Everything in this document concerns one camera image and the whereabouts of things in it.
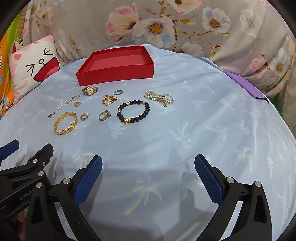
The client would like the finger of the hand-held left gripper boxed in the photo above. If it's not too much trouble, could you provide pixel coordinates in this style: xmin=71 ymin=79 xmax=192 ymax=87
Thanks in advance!
xmin=0 ymin=143 xmax=54 ymax=186
xmin=0 ymin=139 xmax=20 ymax=161

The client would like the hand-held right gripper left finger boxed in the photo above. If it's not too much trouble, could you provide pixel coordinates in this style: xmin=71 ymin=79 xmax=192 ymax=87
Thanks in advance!
xmin=24 ymin=155 xmax=103 ymax=241

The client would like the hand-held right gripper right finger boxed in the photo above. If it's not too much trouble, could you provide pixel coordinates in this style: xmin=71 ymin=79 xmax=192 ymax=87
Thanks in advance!
xmin=194 ymin=154 xmax=273 ymax=241

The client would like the gold braided bangle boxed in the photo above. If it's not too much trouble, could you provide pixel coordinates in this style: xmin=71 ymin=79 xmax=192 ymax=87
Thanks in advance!
xmin=53 ymin=112 xmax=78 ymax=136

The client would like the necklace with black pendant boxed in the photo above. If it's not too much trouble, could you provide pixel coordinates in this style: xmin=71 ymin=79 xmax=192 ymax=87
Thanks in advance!
xmin=48 ymin=93 xmax=81 ymax=118

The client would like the gold ring with dark stone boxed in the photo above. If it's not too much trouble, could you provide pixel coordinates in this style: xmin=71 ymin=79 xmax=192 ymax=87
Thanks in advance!
xmin=98 ymin=110 xmax=111 ymax=121

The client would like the gold chunky chain bracelet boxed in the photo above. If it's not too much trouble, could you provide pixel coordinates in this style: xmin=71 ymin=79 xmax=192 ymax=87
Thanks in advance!
xmin=102 ymin=94 xmax=119 ymax=106

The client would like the black bead bracelet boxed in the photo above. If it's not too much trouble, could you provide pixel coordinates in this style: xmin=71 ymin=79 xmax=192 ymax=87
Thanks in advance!
xmin=116 ymin=100 xmax=150 ymax=124

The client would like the red cardboard box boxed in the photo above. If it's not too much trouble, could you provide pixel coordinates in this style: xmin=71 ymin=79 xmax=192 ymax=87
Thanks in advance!
xmin=76 ymin=45 xmax=155 ymax=87

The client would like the light blue palm-print sheet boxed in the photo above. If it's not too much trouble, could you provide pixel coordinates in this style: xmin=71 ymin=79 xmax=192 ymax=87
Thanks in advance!
xmin=0 ymin=43 xmax=296 ymax=241

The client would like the green and orange printed cloth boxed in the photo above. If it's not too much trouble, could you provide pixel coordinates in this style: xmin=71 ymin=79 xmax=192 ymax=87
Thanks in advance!
xmin=0 ymin=14 xmax=28 ymax=118

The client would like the cat face pillow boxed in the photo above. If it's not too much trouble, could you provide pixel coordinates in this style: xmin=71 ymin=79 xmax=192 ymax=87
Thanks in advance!
xmin=9 ymin=35 xmax=61 ymax=101

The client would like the purple box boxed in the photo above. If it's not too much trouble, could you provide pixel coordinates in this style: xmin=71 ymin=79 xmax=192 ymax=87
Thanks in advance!
xmin=225 ymin=71 xmax=270 ymax=103

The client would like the grey floral blanket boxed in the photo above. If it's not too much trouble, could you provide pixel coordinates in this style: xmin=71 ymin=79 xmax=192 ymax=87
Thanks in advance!
xmin=14 ymin=0 xmax=296 ymax=123

